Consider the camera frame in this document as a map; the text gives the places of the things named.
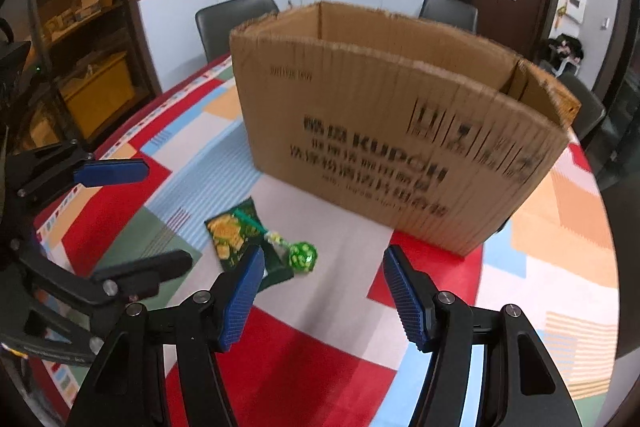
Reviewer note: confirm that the dark glass cabinet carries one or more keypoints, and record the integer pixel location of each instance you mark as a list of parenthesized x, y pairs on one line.
[(625, 122)]

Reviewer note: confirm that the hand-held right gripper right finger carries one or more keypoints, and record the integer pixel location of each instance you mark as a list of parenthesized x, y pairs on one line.
[(406, 302)]

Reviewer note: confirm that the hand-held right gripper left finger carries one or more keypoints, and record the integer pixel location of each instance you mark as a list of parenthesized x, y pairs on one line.
[(244, 299)]

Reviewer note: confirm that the white wall intercom panel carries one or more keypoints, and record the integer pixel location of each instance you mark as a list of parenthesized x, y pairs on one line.
[(575, 9)]

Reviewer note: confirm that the dark wooden shelf unit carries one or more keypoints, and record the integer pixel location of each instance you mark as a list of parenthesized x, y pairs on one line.
[(130, 37)]

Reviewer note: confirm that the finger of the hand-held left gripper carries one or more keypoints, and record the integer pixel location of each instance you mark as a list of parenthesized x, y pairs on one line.
[(145, 272), (115, 172)]

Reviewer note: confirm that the black and white bag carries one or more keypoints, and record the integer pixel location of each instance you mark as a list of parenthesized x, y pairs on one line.
[(565, 52)]

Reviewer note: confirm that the dark green cracker packet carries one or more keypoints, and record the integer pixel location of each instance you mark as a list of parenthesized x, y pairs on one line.
[(225, 232)]

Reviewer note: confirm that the brown cardboard box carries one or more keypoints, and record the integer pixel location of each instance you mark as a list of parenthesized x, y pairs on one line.
[(375, 132)]

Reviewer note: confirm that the colourful patchwork tablecloth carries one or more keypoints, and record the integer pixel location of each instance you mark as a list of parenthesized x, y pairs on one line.
[(310, 357)]

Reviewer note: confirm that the dark grey chair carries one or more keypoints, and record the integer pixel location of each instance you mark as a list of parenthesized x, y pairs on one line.
[(235, 27), (585, 107), (447, 12)]

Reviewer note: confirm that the yellow plastic crate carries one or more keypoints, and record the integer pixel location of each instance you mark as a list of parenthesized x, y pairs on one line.
[(100, 97)]

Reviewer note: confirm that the green lollipop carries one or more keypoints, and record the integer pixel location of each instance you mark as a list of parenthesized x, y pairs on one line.
[(302, 257)]

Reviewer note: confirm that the white wall switch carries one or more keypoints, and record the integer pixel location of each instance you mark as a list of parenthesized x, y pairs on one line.
[(605, 23)]

